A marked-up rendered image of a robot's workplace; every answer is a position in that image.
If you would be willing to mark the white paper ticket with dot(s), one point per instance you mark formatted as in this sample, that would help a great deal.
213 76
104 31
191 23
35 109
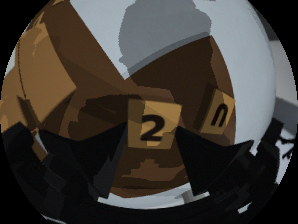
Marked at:
11 63

